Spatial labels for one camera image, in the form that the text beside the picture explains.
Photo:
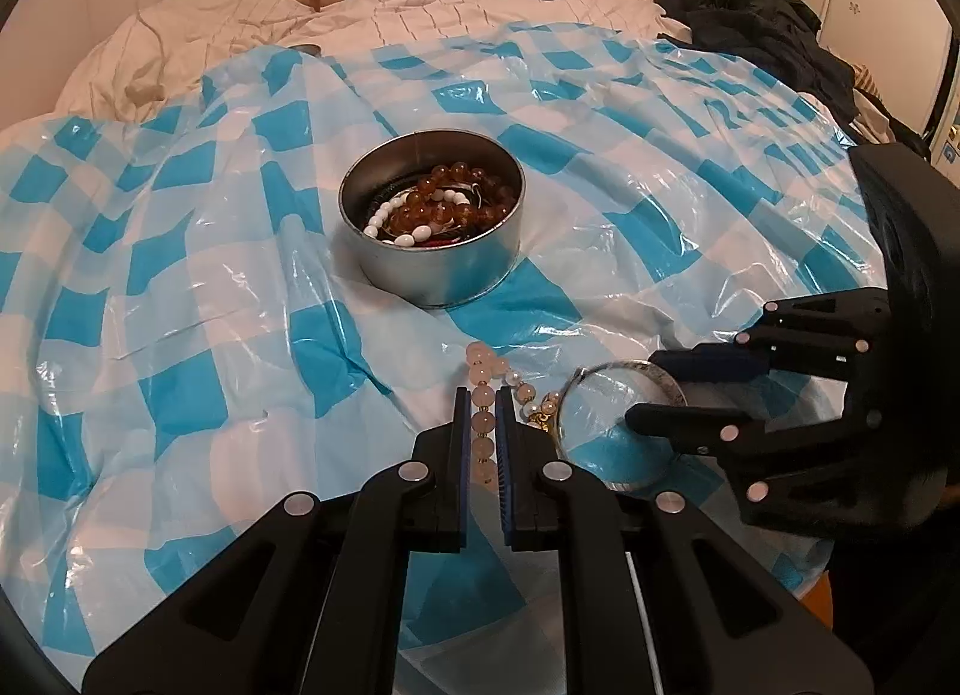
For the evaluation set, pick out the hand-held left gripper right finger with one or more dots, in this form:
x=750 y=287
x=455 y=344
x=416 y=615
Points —
x=504 y=455

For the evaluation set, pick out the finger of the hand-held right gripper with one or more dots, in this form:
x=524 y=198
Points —
x=675 y=425
x=712 y=364

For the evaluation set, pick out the blue checked plastic sheet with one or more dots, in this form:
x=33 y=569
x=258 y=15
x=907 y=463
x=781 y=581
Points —
x=225 y=290

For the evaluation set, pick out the black clothing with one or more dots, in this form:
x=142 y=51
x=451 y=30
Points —
x=765 y=28

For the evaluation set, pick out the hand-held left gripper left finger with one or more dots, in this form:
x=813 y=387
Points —
x=466 y=455

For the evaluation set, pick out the silver bangle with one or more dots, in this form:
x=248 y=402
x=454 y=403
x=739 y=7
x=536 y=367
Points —
x=600 y=367

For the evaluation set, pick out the white striped quilt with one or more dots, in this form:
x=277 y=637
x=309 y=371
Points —
x=450 y=13

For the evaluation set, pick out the round metal tin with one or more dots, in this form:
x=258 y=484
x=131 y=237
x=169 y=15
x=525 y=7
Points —
x=435 y=275

